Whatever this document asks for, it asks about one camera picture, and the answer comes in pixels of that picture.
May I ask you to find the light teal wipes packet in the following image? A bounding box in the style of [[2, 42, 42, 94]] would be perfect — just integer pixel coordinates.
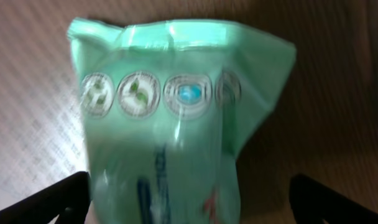
[[67, 18, 297, 223]]

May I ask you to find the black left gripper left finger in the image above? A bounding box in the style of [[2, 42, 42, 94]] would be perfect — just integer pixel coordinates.
[[0, 171, 91, 224]]

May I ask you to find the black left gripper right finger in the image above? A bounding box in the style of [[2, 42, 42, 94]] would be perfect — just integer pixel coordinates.
[[289, 174, 378, 224]]

